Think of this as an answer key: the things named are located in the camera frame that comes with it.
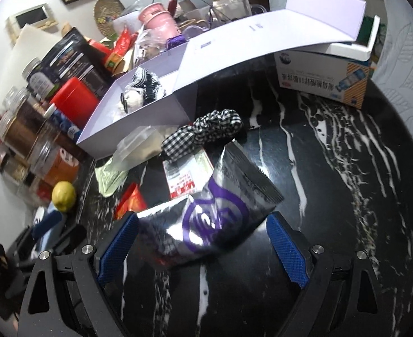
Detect red gold snack packet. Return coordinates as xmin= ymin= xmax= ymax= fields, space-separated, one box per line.
xmin=114 ymin=183 xmax=148 ymax=220

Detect light green tea packet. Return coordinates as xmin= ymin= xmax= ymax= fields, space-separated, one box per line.
xmin=94 ymin=158 xmax=128 ymax=198

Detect silver purple snack bag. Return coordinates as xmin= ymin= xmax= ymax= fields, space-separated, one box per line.
xmin=138 ymin=141 xmax=283 ymax=269

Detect red white packet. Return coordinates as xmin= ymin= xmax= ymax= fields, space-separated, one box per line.
xmin=162 ymin=148 xmax=213 ymax=199

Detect clear zip bag white contents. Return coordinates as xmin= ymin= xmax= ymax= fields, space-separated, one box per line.
xmin=111 ymin=126 xmax=165 ymax=171

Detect black white checkered scrunchie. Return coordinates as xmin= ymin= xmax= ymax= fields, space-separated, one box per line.
xmin=161 ymin=109 xmax=243 ymax=163

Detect checkered plush doll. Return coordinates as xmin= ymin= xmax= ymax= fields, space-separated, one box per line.
xmin=120 ymin=67 xmax=167 ymax=114

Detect white blue small device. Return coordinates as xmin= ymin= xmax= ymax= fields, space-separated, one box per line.
xmin=32 ymin=203 xmax=66 ymax=252

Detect yellow lemon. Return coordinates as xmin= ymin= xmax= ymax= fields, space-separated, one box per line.
xmin=52 ymin=181 xmax=76 ymax=213

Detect orange filled plastic jar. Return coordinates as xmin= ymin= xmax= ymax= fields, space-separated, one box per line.
xmin=28 ymin=138 xmax=79 ymax=186

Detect brown filled spice jar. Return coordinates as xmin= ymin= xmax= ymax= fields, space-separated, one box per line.
xmin=0 ymin=110 xmax=38 ymax=159

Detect blue tablet tube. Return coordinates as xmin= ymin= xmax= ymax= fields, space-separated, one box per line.
xmin=44 ymin=104 xmax=81 ymax=143

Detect red cylindrical canister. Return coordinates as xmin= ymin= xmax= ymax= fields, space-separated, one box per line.
xmin=50 ymin=78 xmax=99 ymax=129

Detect white open gift box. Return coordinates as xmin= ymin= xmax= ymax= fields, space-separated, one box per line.
xmin=77 ymin=0 xmax=366 ymax=159

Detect dark label plastic jar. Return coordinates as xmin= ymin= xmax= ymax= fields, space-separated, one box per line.
xmin=22 ymin=58 xmax=61 ymax=101

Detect white blue medicine box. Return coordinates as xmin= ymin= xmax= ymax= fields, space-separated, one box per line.
xmin=274 ymin=49 xmax=369 ymax=109

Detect black coffee pouch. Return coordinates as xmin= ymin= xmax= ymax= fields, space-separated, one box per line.
xmin=41 ymin=28 xmax=112 ymax=99

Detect white foam board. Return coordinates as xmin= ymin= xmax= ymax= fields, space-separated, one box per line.
xmin=0 ymin=25 xmax=61 ymax=93

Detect red bag of dates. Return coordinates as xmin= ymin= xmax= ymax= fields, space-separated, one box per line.
xmin=104 ymin=27 xmax=137 ymax=74

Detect pink cup stack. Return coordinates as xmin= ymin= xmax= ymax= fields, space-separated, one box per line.
xmin=138 ymin=2 xmax=181 ymax=43

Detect wooden framed wall monitor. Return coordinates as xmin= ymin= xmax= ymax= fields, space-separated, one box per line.
xmin=6 ymin=4 xmax=57 ymax=38

